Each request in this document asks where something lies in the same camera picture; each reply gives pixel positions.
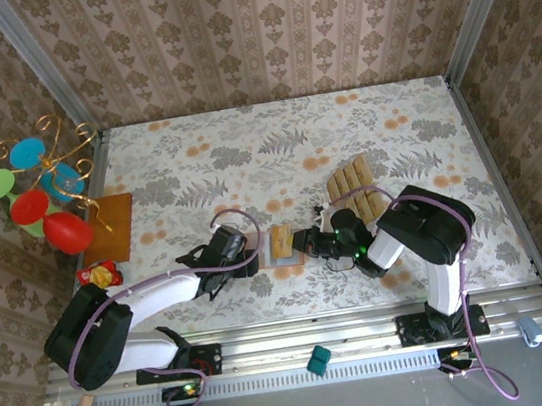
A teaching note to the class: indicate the small circuit board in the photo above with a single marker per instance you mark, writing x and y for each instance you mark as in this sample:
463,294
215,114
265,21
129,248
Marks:
186,391
456,356

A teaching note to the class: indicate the white blue clamp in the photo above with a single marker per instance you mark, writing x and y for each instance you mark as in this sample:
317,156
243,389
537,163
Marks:
530,330

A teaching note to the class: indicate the teal small box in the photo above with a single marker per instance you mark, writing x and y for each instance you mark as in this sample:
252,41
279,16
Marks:
319,360

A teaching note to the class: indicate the aluminium corner post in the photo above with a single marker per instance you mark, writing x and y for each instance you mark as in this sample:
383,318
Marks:
50,77
480,7

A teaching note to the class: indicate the red yellow snack packet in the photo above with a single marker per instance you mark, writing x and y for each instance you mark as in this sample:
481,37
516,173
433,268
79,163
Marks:
99,275

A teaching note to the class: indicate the red plastic goblet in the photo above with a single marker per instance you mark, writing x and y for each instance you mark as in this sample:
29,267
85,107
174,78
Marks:
68,234

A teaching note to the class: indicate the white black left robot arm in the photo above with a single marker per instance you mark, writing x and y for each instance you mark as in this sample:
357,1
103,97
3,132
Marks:
162,291

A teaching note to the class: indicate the brown wooden board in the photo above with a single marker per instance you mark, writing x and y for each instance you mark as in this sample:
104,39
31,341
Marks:
117,219

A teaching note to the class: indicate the long aluminium mounting rail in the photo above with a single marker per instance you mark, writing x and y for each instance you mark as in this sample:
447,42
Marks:
271,347

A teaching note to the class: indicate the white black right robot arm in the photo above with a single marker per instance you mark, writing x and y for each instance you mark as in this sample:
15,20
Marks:
386,250

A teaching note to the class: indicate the aluminium table side rail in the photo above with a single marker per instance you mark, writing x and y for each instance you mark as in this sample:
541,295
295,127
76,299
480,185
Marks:
97,144
496,181

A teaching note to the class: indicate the blue plastic goblet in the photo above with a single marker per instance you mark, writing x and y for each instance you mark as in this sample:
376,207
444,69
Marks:
26,152

